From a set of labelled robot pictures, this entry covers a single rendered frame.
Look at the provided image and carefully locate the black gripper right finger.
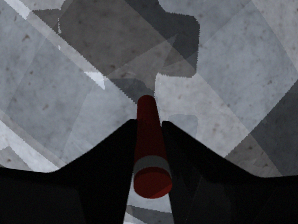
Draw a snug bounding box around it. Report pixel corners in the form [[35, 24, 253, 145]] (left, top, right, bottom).
[[161, 121, 298, 224]]

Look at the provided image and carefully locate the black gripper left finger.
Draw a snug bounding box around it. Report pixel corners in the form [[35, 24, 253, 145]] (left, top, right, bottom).
[[0, 119, 137, 224]]

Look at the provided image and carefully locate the dark red peg with grey band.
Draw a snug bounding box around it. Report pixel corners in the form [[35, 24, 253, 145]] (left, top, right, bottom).
[[133, 95, 172, 198]]

